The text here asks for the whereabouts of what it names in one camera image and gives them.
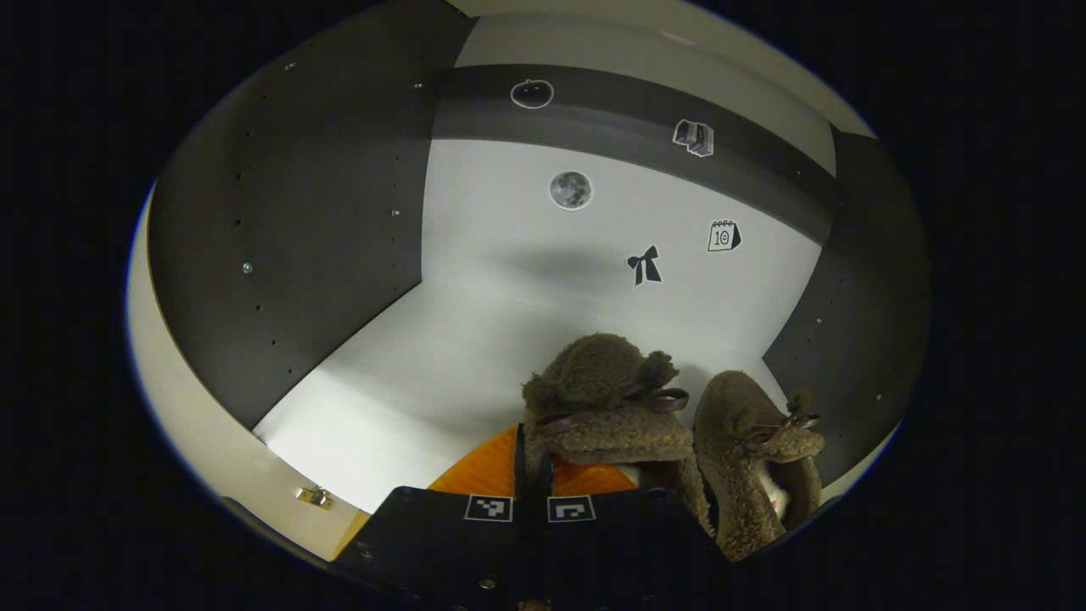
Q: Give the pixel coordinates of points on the white cabinet door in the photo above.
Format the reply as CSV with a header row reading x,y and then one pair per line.
x,y
221,458

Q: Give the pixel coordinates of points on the brown fuzzy shoe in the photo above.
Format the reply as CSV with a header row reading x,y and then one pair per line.
x,y
738,458
602,390

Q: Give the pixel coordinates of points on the white and grey shoe cabinet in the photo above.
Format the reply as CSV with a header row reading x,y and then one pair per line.
x,y
475,339

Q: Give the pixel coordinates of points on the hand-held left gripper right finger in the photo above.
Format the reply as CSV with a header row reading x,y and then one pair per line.
x,y
628,543

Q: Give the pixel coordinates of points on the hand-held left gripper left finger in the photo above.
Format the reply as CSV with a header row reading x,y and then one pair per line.
x,y
441,543

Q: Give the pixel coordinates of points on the metal door hinge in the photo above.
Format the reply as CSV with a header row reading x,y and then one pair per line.
x,y
314,497

